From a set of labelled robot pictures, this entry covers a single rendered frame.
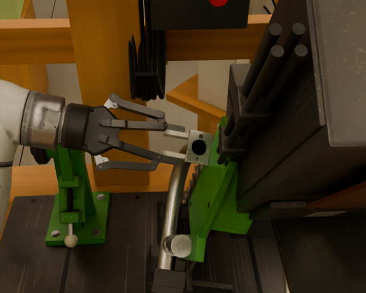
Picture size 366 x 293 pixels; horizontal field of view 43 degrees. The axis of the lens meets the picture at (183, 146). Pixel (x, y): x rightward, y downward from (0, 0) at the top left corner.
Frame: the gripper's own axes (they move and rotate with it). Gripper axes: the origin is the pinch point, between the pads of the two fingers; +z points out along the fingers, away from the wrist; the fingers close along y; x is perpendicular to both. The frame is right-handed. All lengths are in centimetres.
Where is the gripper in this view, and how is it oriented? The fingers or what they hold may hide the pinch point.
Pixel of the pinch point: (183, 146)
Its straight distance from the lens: 79.9
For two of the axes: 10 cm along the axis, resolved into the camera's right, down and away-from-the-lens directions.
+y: 1.5, -9.8, 1.4
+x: -2.1, 1.0, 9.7
